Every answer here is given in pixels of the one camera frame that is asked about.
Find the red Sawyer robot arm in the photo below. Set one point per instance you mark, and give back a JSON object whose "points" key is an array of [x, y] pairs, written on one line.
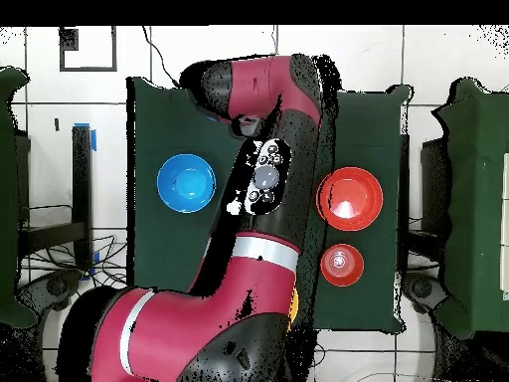
{"points": [[191, 326]]}

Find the large blue bowl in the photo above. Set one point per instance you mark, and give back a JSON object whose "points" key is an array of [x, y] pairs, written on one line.
{"points": [[186, 184]]}

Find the dark green table cloth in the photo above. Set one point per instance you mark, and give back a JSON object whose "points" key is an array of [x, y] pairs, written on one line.
{"points": [[167, 246]]}

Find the large shallow orange bowl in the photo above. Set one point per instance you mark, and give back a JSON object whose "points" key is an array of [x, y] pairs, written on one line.
{"points": [[350, 191]]}

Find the small orange bowl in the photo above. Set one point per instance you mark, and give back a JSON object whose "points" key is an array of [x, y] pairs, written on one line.
{"points": [[342, 264]]}

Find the large yellow bowl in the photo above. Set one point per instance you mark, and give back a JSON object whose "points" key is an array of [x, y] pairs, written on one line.
{"points": [[293, 306]]}

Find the blue tape strip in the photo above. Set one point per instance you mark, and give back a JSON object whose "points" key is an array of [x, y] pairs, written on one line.
{"points": [[93, 139]]}

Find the grey stand base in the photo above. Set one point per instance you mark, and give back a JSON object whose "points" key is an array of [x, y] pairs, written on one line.
{"points": [[421, 288]]}

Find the black stand base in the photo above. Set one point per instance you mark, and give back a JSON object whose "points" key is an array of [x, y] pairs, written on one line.
{"points": [[47, 286]]}

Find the neighbouring green table cloth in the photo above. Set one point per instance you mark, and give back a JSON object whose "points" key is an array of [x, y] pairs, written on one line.
{"points": [[477, 199], [8, 199]]}

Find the black square floor marker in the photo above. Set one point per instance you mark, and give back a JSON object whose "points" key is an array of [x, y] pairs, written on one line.
{"points": [[68, 39]]}

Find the black table frame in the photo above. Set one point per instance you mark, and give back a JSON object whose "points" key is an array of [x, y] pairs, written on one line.
{"points": [[81, 179]]}

